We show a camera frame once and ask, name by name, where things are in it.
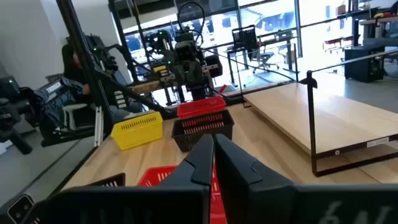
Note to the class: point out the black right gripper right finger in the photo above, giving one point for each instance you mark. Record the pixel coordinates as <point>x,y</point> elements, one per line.
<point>264,202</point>

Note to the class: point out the wooden shelf with black frame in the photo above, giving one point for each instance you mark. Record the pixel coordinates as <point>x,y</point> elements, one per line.
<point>326,118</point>

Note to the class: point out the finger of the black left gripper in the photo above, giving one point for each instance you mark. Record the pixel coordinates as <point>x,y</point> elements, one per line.
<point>195,94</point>
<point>203,93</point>

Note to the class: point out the yellow slotted plastic basket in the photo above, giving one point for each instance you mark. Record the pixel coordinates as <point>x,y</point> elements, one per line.
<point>136,133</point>

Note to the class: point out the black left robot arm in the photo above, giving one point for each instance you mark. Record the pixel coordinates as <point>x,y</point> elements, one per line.
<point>161,46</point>

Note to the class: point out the person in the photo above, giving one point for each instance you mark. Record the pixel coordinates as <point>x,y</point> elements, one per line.
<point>70,67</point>

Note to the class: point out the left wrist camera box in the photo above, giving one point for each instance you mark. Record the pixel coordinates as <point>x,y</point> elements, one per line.
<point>185,49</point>

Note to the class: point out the white chair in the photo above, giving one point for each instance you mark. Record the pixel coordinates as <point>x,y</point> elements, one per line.
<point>74,106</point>

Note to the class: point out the black floor cabinet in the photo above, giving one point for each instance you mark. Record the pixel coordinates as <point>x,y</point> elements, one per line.
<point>363,65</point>

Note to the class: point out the black office chair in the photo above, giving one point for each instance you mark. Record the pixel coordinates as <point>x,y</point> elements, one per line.
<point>265,57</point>

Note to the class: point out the black crate on desk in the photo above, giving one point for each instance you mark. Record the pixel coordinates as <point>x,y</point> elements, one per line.
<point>245,37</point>

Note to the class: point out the black equipment stand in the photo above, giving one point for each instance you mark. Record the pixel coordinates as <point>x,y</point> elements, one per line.
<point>12,118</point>

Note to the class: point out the small black table camera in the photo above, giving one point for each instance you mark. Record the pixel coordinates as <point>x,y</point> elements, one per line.
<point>20,208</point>

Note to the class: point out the black aluminium rig frame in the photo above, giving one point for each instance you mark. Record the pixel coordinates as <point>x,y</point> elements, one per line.
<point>79,46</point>

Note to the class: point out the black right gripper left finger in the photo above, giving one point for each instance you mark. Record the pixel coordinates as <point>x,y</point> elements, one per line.
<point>174,202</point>

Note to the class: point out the black background robot arm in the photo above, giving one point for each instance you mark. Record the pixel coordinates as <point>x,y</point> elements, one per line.
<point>105,59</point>

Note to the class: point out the black slotted plastic basket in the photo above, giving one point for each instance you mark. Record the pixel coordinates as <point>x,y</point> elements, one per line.
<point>115,181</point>
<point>186,140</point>

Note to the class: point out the red slotted plastic basket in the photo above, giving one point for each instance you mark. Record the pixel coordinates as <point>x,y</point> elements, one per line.
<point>200,107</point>
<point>152,175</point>

